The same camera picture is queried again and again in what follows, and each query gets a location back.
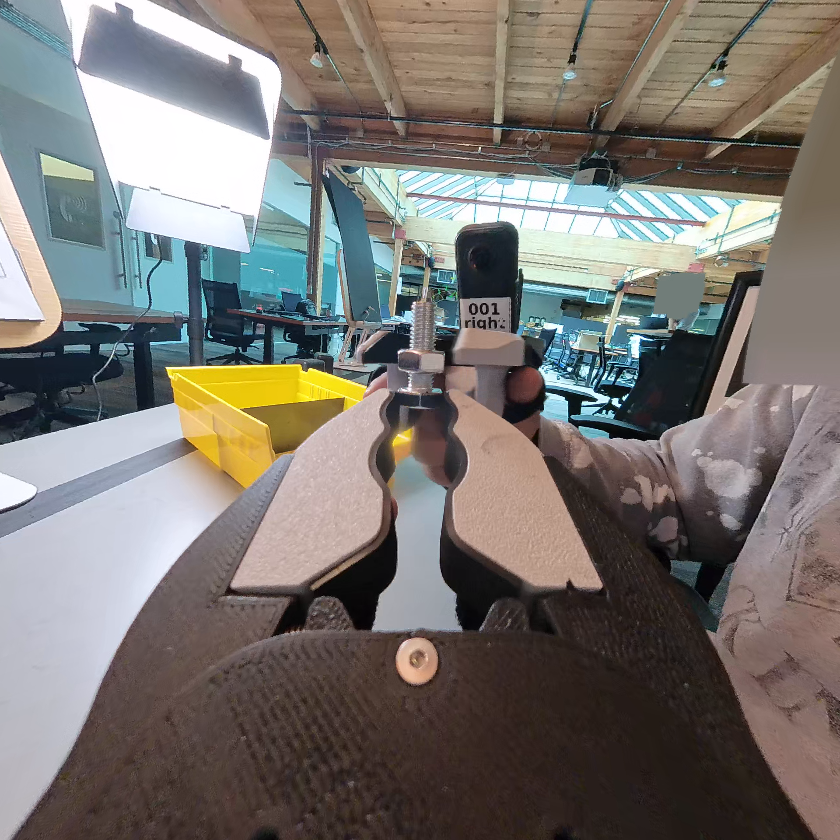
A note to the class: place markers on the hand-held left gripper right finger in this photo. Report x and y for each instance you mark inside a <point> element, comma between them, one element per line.
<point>518,512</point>

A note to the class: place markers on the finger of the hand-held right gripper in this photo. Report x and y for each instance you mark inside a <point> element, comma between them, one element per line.
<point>384,348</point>
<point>492,348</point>

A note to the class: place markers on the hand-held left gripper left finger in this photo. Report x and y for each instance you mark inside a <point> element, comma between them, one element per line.
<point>315,512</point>

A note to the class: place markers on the silver hex bolt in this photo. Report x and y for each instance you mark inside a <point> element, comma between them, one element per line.
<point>424,328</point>

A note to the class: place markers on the large yellow plastic bin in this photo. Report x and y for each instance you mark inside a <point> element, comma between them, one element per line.
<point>210,420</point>

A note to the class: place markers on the person's right forearm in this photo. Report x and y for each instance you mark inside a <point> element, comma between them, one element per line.
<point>656,485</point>

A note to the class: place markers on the person's right hand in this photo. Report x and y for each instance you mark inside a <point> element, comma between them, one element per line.
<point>523,382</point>

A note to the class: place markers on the small black box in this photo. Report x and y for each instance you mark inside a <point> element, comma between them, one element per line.
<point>315,363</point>

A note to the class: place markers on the wooden panel stand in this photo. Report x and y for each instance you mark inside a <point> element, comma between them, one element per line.
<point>342,289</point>

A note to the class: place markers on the black bin divider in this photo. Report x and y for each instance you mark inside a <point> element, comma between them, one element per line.
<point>295,423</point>

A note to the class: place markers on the tall black panel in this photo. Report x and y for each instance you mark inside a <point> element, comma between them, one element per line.
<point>354,249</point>

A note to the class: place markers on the dark wooden desk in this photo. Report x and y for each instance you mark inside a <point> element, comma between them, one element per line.
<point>282,316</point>
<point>111,312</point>

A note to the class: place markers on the grey ceiling box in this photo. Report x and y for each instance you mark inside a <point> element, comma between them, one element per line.
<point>594,180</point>

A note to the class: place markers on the black mesh office chair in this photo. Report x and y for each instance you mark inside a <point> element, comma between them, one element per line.
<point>663,394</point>

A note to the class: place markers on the black light stand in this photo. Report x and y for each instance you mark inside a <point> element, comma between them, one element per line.
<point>195,308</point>

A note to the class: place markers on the white track spotlight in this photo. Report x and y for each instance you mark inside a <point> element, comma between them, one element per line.
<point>717,75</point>
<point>569,69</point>
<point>316,56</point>

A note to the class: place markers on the black white marker board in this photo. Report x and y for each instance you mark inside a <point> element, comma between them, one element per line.
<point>722,354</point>

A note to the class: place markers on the white diffuser panel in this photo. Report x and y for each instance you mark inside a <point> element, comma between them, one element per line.
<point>190,220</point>

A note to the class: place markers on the bright softbox light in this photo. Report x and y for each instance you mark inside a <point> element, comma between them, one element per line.
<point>184,170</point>

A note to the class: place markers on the black light flag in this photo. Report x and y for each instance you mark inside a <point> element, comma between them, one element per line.
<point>177,72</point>

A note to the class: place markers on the wooden document board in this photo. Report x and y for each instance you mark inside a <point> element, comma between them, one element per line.
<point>39,295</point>

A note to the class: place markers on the printed instruction sheet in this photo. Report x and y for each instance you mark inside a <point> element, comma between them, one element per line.
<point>13,282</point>

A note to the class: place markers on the grey wall sign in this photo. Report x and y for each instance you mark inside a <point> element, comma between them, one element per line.
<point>72,203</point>

